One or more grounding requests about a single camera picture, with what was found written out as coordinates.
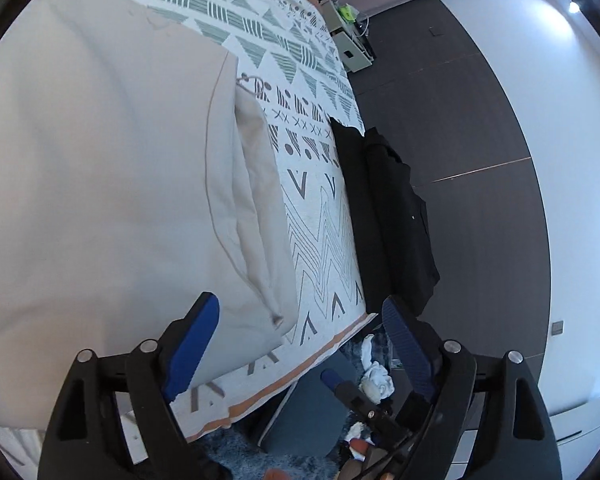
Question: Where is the beige large jacket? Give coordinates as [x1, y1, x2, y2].
[0, 0, 299, 429]

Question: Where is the black folded garment at bed edge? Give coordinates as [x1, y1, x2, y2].
[329, 118, 440, 316]

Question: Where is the white crumpled cloth on floor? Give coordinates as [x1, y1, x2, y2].
[358, 334, 394, 404]

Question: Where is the white bedside drawer cabinet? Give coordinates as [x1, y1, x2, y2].
[322, 0, 376, 73]

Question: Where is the green object on cabinet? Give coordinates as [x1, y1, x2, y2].
[338, 4, 358, 23]

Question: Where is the white geometric patterned bedspread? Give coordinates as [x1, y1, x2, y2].
[0, 0, 379, 466]

